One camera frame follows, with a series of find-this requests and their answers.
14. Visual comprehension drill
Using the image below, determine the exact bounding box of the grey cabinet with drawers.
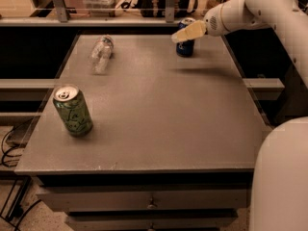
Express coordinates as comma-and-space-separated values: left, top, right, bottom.
16, 36, 267, 231

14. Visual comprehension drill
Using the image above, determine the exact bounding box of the black cables left floor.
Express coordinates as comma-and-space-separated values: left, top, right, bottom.
0, 117, 42, 231

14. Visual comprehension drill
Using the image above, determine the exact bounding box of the blue pepsi can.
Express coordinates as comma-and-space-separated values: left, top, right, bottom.
176, 17, 195, 57

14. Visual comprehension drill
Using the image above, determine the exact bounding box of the upper drawer knob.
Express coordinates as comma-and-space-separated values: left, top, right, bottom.
147, 199, 157, 210

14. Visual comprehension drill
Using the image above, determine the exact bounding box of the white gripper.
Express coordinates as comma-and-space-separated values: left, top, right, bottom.
171, 5, 224, 43

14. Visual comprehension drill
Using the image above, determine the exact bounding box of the clear plastic water bottle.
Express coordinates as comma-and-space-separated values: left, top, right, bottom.
89, 35, 114, 75

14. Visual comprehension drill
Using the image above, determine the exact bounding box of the green soda can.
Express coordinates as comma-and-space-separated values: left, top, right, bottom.
53, 84, 92, 137

